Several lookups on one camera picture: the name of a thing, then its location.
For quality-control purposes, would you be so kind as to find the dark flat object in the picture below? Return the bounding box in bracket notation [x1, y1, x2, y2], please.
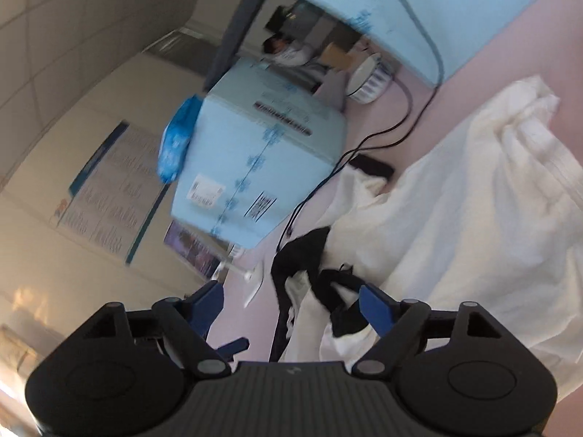
[349, 155, 395, 179]

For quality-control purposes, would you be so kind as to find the smartphone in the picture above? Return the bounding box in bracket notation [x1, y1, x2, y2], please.
[163, 220, 228, 282]

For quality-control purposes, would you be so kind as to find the striped white ceramic bowl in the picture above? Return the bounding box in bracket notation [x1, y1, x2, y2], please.
[347, 52, 396, 103]

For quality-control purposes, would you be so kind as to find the blue wipes packet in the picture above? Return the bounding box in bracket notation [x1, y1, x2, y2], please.
[157, 95, 204, 185]

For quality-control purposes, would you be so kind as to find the brown paper cup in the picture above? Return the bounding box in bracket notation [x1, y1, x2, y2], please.
[320, 43, 357, 72]

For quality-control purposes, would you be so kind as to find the white garment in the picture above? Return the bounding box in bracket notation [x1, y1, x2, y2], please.
[273, 75, 583, 390]

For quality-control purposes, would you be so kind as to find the wall poster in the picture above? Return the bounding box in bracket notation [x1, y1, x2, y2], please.
[49, 119, 172, 265]

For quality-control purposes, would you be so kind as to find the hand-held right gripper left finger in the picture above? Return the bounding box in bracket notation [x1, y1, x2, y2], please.
[68, 281, 231, 379]

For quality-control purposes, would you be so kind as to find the black cable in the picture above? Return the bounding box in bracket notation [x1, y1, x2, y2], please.
[291, 0, 445, 219]
[275, 79, 414, 252]

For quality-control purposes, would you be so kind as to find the light blue cardboard carton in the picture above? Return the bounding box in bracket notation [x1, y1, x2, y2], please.
[170, 58, 349, 252]
[256, 0, 562, 86]

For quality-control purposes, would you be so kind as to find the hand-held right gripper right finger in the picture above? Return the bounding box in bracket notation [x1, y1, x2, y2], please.
[351, 283, 507, 379]

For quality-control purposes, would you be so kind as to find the black garment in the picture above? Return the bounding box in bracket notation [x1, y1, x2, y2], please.
[269, 226, 371, 364]

